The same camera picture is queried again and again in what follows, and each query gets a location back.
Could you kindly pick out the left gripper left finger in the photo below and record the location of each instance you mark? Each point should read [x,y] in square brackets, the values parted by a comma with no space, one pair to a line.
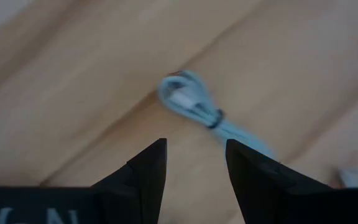
[145,186]

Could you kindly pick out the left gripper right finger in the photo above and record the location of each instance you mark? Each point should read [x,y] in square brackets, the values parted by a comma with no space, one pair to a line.
[259,186]

